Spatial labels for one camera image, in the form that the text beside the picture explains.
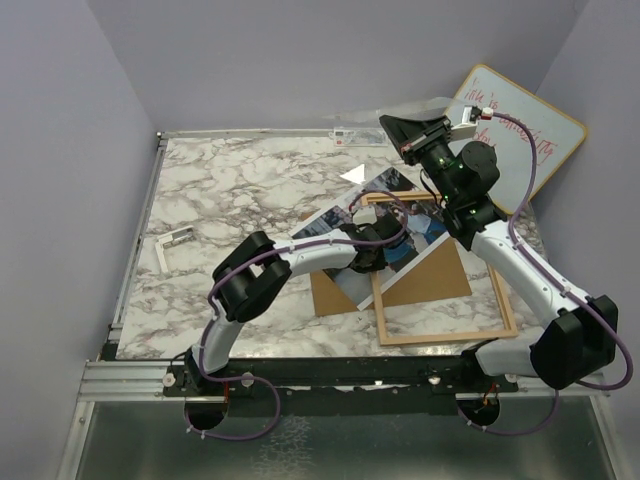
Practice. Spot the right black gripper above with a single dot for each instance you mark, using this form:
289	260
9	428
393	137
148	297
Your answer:
409	133

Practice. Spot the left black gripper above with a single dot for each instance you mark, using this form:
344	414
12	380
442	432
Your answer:
377	265

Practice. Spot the clear frame glass pane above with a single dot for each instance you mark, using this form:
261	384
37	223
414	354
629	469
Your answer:
414	110

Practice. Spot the colour photo print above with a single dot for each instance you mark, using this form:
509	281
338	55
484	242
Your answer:
348	208

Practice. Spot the light wooden picture frame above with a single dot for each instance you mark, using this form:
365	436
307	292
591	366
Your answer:
509	329

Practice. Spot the brown frame backing board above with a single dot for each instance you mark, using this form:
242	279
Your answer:
425	267

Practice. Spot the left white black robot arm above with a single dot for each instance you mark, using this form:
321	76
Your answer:
248	281

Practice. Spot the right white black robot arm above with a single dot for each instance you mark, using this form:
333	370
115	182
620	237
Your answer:
576	332

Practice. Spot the white label strip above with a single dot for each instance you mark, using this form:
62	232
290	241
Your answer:
358	137

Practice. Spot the black mounting bar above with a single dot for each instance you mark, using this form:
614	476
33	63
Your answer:
337	386

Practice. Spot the whiteboard with red writing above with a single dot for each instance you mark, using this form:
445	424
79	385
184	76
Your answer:
531	149

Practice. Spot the small white bracket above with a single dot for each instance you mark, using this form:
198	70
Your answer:
170	240

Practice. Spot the aluminium front rail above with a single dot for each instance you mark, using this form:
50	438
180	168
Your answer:
140	381

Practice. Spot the left aluminium side rail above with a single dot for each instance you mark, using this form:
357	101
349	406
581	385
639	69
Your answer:
114	329

